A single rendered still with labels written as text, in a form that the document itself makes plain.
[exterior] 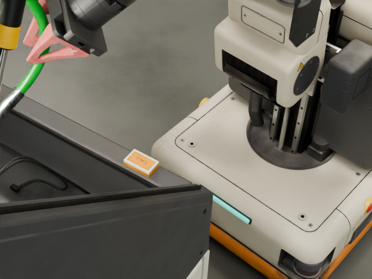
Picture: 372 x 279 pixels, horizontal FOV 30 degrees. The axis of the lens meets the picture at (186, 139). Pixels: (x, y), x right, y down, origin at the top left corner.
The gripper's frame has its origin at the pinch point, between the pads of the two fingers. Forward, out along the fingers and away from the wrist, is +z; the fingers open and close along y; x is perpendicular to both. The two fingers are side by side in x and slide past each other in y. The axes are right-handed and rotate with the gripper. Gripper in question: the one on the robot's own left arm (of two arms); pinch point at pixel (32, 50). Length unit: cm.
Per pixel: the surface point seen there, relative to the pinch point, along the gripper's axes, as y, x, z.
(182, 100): -79, 142, 56
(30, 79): 2.4, 1.5, 2.7
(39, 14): -0.4, -3.6, -5.2
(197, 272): 20, 45, 12
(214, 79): -87, 153, 46
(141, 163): 6.1, 28.0, 6.4
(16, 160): 4.9, 10.8, 16.5
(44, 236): 30.3, -8.7, -4.6
